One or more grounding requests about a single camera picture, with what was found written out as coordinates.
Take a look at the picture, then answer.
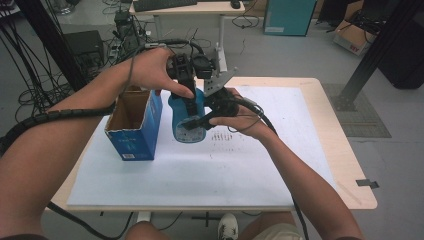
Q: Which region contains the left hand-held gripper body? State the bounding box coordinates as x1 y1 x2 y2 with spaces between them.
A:
166 52 216 88

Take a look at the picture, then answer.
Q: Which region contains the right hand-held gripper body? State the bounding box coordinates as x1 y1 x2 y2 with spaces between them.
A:
203 67 240 118

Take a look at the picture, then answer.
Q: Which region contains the blue bottle with white cap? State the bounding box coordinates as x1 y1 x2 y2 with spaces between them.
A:
167 87 208 144

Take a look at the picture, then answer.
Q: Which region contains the blue cardboard box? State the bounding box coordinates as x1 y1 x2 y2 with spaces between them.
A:
104 87 164 162

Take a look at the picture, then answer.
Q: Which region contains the person's left hand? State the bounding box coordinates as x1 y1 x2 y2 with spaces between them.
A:
128 47 195 100

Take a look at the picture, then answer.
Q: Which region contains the person's right hand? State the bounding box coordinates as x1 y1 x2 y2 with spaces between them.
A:
209 87 278 141

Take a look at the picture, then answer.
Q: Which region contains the white table mat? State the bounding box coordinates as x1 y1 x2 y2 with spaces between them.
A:
66 84 338 208

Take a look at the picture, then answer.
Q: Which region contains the wooden desk with white legs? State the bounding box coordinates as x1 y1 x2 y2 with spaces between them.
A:
129 0 246 73

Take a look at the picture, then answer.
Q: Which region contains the black keyboard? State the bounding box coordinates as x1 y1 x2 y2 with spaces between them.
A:
132 0 198 13

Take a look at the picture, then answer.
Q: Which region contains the black computer case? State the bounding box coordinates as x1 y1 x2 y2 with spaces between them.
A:
63 29 106 79

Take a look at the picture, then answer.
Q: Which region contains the teal cabinet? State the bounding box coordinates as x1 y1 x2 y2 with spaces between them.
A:
262 0 318 37

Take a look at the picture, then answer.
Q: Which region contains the white patterned shoe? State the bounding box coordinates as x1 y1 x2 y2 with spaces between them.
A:
217 213 240 240

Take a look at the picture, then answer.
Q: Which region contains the person's right leg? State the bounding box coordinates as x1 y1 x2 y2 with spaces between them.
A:
238 211 298 234

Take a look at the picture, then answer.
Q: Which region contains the person's leg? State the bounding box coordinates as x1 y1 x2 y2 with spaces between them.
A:
124 220 164 240
238 211 298 234

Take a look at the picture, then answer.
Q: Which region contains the person's left leg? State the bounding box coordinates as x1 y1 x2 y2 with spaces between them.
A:
124 220 164 240

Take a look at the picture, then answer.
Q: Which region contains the light wooden table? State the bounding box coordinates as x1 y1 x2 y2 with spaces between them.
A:
49 76 379 214

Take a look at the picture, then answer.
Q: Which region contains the dark grey floor mat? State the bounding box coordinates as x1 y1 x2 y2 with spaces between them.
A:
321 83 393 139

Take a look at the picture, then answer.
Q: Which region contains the brown cardboard box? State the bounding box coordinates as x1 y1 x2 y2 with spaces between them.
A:
333 0 379 57

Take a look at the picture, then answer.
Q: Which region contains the dark tape piece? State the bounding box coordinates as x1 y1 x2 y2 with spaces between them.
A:
355 178 380 190

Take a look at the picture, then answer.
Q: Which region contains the black cabinet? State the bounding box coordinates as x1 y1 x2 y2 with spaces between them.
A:
378 9 424 90

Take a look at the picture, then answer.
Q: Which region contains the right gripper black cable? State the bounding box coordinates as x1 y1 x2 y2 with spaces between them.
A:
233 96 311 240

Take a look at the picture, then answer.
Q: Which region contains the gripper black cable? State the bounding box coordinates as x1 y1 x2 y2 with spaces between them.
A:
0 38 206 158
233 96 311 240

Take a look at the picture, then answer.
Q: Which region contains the black device with cables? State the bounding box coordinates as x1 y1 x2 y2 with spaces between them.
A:
113 9 141 51

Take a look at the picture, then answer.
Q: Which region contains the thin black floor cable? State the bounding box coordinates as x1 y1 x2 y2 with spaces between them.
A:
231 13 261 30

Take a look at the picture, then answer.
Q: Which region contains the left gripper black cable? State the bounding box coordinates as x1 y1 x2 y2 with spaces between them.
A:
0 38 206 158

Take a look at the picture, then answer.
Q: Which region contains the black metal post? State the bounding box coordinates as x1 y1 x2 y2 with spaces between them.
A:
333 0 424 112
14 0 89 91

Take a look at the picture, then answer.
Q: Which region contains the tangle of black cables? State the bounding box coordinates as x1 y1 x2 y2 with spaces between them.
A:
0 19 74 114

